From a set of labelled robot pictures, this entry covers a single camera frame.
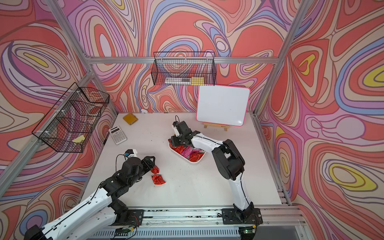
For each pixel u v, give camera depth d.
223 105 1.02
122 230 0.70
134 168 0.60
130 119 1.16
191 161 0.86
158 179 0.84
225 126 1.05
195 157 0.88
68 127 0.74
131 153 0.71
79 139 0.72
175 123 0.86
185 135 0.75
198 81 0.82
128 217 0.72
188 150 0.91
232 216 0.73
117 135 1.05
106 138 1.10
